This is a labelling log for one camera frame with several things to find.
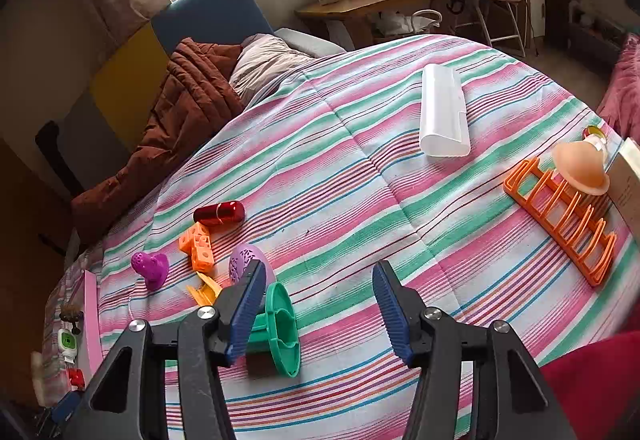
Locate yellow plastic piece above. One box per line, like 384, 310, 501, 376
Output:
186, 271, 224, 306

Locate orange plastic rack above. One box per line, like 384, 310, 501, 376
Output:
503, 157, 617, 288

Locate white plastic bag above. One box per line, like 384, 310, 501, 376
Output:
375, 9, 444, 40

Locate white narrow cabinet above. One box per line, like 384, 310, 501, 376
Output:
525, 0, 549, 39

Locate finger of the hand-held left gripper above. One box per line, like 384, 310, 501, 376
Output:
52, 390, 84, 424

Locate grey yellow blue headboard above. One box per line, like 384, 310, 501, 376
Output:
35, 0, 276, 201

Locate white plastic oblong case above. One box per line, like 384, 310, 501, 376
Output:
419, 64, 472, 161

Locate white green red toy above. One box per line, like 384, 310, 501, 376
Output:
582, 124, 609, 156

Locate peach silicone cup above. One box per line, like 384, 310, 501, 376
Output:
552, 140, 612, 195

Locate grey pillow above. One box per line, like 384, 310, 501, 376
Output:
230, 33, 312, 97

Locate green plastic spool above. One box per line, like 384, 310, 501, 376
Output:
245, 281, 302, 378

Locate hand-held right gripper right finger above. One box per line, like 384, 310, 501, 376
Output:
372, 260, 576, 440

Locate purple perforated egg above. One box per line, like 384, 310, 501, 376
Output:
228, 243, 277, 292

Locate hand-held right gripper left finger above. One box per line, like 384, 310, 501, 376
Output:
72, 260, 267, 440

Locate orange linked cubes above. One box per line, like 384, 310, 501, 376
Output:
179, 223, 214, 271

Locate wooden desk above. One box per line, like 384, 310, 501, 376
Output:
295, 0, 451, 52

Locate brown quilted blanket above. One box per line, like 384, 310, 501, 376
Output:
70, 38, 247, 241

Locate folding chair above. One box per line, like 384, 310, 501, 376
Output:
452, 0, 532, 60

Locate pink fluffy blanket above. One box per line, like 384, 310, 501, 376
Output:
597, 33, 640, 142

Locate purple mushroom-shaped strainer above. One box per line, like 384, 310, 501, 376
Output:
131, 250, 170, 291

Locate person's red clothing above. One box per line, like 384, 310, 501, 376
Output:
540, 330, 640, 440

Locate brown cardboard box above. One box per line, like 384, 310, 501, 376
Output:
606, 137, 640, 232

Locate red glossy capsule case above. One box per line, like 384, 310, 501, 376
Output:
193, 201, 246, 225

